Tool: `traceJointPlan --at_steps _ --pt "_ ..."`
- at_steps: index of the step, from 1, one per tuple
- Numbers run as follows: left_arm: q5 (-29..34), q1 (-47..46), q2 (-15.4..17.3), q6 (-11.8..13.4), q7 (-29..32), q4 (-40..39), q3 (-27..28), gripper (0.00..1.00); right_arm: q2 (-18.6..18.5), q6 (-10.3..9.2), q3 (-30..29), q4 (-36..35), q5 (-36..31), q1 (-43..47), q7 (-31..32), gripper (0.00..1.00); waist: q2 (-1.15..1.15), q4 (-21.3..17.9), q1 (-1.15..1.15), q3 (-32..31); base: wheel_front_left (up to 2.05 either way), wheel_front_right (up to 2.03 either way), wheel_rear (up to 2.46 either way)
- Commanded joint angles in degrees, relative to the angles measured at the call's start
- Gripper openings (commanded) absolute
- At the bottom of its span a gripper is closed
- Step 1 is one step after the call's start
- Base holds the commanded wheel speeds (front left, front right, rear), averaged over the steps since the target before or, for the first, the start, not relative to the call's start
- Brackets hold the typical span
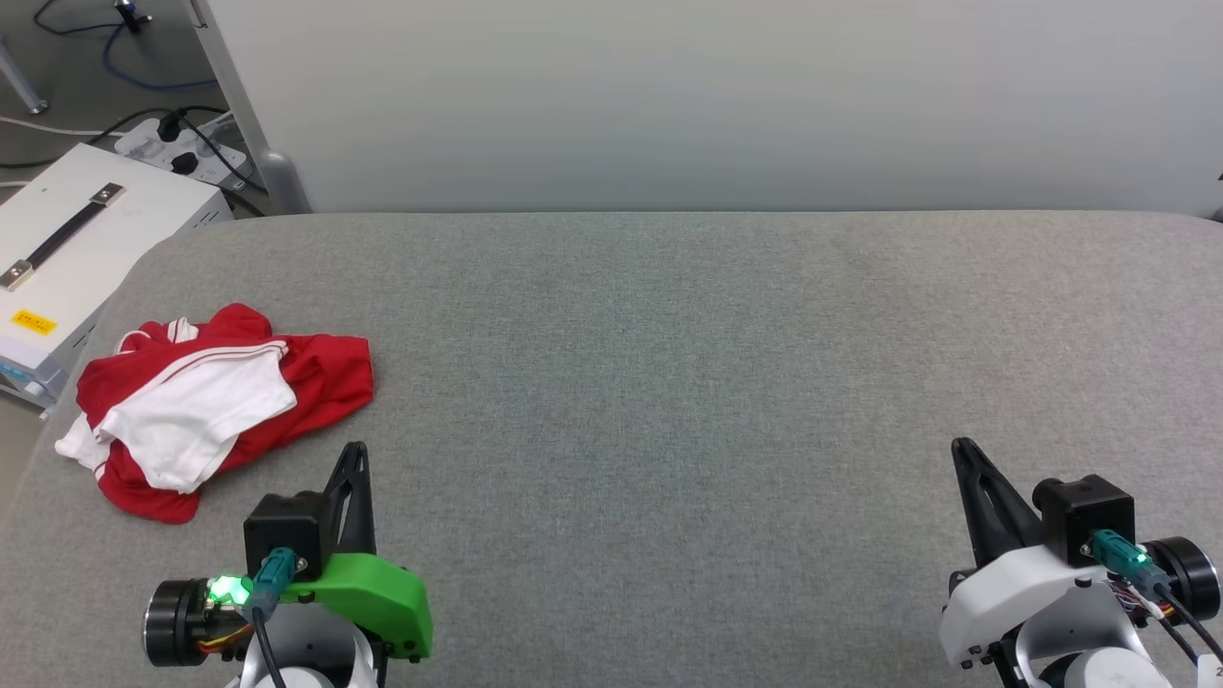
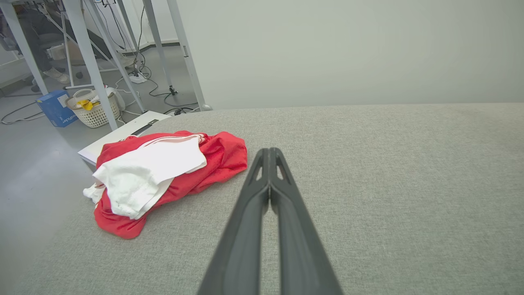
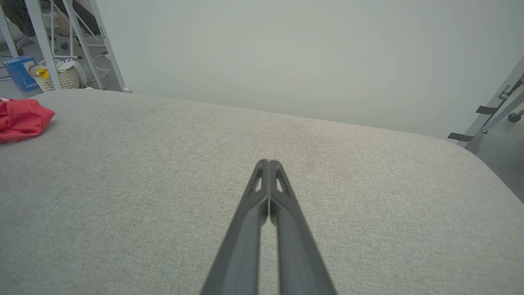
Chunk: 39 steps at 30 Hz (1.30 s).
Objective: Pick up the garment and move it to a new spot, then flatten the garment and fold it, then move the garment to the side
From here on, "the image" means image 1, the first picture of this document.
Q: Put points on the grey metal table leg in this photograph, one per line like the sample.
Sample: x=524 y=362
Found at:
x=24 y=86

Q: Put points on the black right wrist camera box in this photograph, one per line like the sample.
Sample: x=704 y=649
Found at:
x=1084 y=511

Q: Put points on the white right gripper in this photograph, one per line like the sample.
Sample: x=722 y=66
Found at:
x=994 y=602

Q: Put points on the red and white shirt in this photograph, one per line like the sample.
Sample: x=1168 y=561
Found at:
x=325 y=382

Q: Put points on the white power strip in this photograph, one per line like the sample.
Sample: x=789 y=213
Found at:
x=143 y=143

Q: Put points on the grey metal frame post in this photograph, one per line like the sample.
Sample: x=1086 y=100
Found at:
x=239 y=105

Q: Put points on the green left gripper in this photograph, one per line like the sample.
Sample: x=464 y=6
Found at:
x=382 y=602

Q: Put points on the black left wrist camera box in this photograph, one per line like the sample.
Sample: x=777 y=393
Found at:
x=287 y=521

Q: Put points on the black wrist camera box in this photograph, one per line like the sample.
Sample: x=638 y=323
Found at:
x=1084 y=511
x=287 y=521

